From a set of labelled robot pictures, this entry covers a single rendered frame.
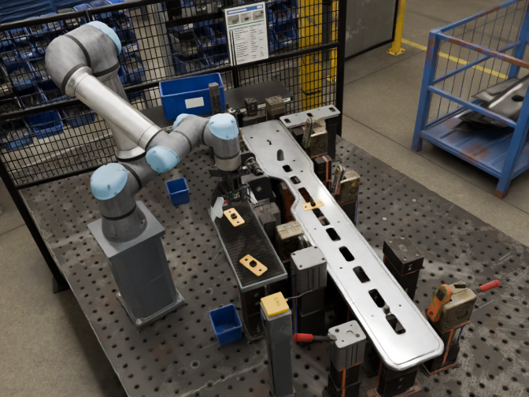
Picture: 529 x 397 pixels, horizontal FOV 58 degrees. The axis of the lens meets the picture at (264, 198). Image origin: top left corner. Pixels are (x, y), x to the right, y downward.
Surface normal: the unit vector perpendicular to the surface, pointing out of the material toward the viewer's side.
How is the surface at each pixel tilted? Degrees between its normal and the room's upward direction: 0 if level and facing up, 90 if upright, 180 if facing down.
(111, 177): 8
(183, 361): 0
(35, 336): 0
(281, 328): 90
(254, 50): 90
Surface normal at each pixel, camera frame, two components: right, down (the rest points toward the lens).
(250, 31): 0.34, 0.59
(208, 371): -0.07, -0.77
